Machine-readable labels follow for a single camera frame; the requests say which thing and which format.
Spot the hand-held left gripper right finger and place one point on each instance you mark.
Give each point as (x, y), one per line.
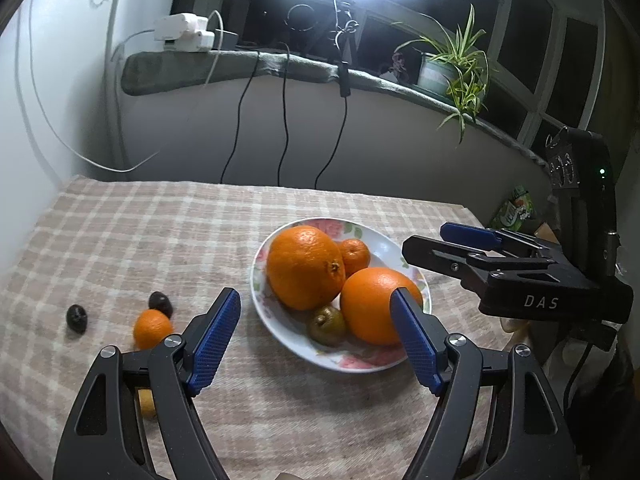
(415, 345)

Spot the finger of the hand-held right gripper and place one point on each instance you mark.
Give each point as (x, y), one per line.
(430, 252)
(465, 234)

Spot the mandarin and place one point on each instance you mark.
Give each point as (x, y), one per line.
(356, 257)
(152, 329)

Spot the small pink flower figurine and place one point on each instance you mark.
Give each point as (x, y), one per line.
(397, 67)

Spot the large smooth orange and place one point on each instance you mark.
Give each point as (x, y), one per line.
(370, 305)

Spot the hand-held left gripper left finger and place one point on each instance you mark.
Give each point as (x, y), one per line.
(215, 340)

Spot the white fluffy cloth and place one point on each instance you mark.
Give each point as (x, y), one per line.
(520, 332)

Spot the white cabinet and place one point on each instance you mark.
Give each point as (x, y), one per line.
(50, 110)

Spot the beige checked tablecloth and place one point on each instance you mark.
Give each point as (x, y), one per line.
(150, 235)

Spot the large orange with navel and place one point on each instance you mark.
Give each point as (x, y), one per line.
(300, 270)

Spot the potted spider plant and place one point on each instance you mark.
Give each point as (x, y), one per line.
(432, 75)

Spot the small kumquat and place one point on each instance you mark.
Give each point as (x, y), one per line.
(147, 405)

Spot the green snack packet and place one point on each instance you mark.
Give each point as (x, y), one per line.
(515, 207)

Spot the beige fluffy garment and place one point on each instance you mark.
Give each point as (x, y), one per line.
(286, 476)

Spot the white power strip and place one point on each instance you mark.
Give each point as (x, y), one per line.
(177, 25)

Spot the black power adapter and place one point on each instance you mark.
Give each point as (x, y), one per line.
(227, 40)

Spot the greenish kiwi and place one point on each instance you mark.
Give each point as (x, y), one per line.
(326, 327)

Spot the white charger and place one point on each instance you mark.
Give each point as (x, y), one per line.
(200, 40)

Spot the white window frame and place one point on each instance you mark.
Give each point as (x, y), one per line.
(502, 10)

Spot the grey windowsill cover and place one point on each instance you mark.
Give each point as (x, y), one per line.
(165, 70)

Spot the dark plum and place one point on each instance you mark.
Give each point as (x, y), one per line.
(77, 318)
(160, 304)

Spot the floral white plate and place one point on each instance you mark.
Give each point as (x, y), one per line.
(350, 360)

